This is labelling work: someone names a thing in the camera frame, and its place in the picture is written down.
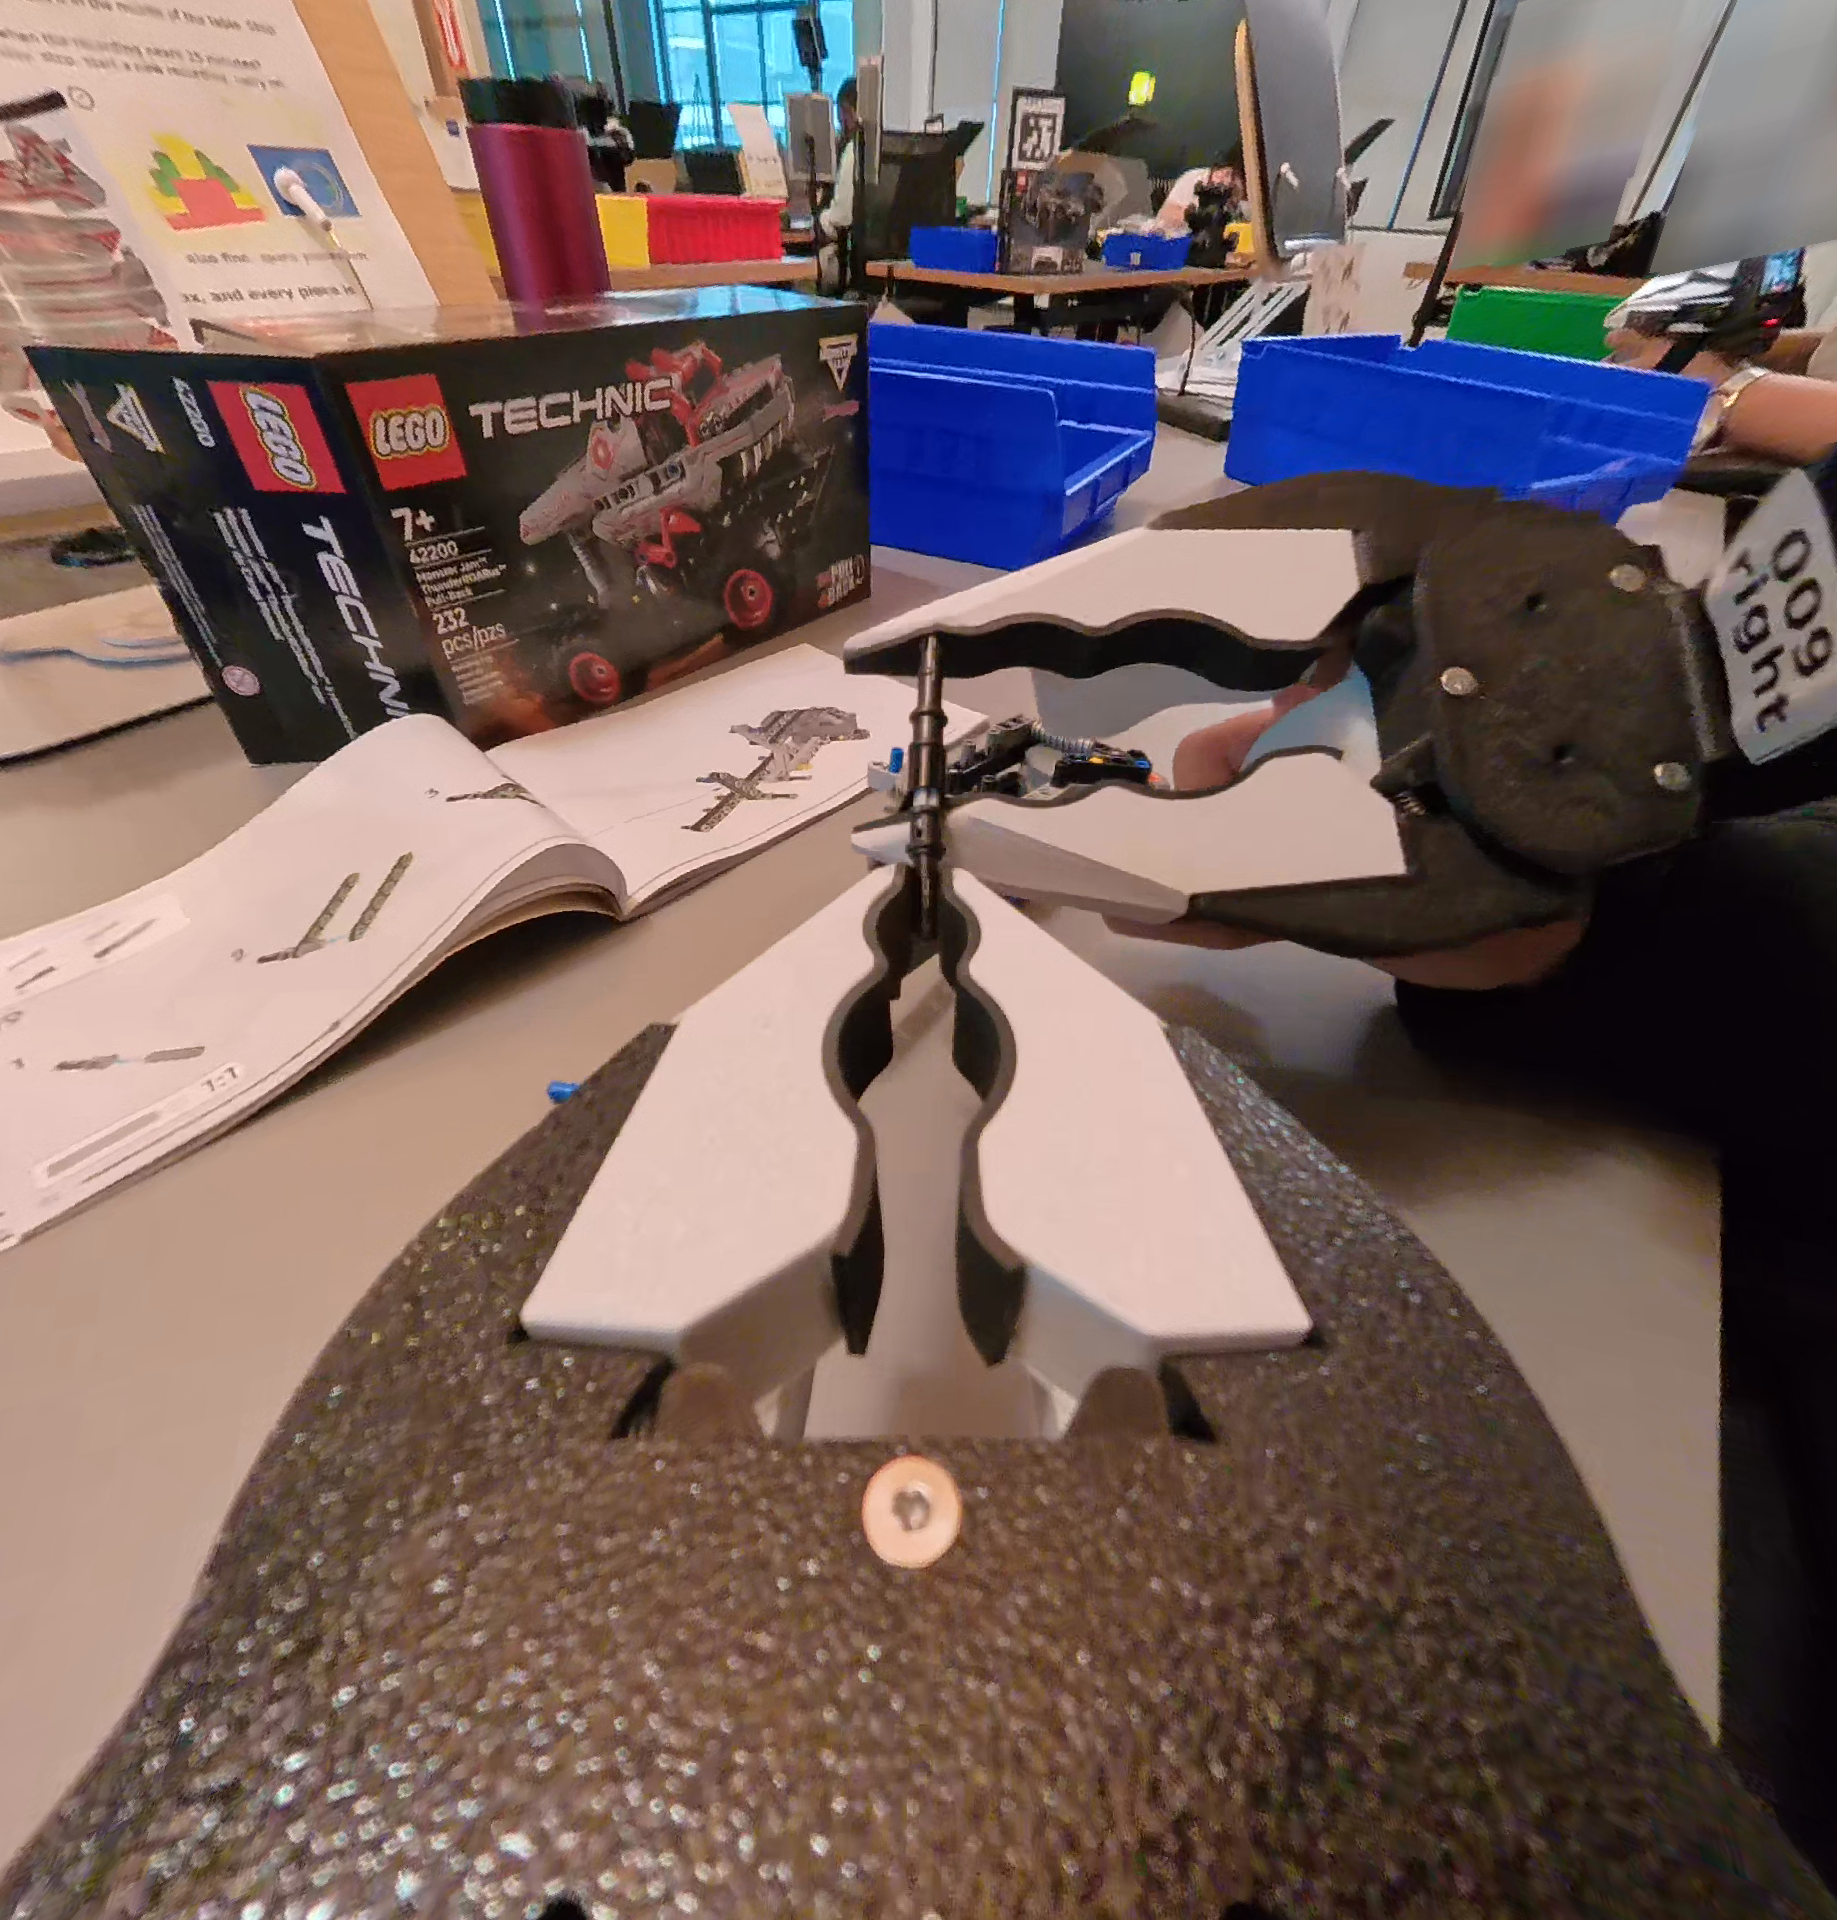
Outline open instruction booklet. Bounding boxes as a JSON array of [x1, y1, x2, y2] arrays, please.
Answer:
[[0, 644, 994, 1279]]

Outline black toy set box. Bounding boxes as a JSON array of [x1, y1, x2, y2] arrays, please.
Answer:
[[24, 286, 871, 768]]

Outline green storage bin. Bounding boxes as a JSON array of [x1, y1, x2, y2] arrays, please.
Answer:
[[1445, 286, 1628, 361]]

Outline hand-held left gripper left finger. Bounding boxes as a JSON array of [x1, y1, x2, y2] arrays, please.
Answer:
[[516, 866, 920, 1437]]

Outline white board stand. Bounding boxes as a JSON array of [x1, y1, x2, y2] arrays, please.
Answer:
[[0, 578, 215, 770]]

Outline wooden board with grey back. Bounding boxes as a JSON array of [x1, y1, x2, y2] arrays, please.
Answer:
[[1231, 0, 1351, 262]]

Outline red storage bin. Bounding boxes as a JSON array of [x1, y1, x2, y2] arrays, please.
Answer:
[[644, 196, 788, 267]]

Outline black long axle pin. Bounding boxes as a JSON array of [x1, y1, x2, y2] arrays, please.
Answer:
[[903, 633, 955, 871]]

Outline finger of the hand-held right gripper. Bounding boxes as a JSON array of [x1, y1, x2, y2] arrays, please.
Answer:
[[842, 522, 1381, 694], [849, 667, 1415, 923]]

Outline maroon tumbler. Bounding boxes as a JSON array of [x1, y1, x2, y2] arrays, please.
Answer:
[[468, 123, 616, 301]]

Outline wooden background table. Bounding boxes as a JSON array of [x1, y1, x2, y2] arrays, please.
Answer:
[[865, 258, 1257, 301]]

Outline small toy set box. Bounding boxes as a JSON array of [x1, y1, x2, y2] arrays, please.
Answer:
[[998, 169, 1112, 276]]

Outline black pole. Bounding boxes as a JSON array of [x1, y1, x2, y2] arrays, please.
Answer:
[[1405, 0, 1520, 348]]

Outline another person's forearm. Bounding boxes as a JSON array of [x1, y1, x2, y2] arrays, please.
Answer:
[[1726, 365, 1837, 468]]

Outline grey black toy brick assembly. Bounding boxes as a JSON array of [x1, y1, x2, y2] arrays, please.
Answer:
[[865, 713, 1167, 798]]

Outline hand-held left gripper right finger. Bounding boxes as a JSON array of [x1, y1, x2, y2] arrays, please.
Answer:
[[937, 866, 1318, 1437]]

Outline wooden board with instruction poster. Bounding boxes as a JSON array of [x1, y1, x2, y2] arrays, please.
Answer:
[[0, 0, 504, 529]]

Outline person's right hand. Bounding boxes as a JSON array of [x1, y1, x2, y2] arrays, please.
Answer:
[[1114, 694, 1591, 996]]

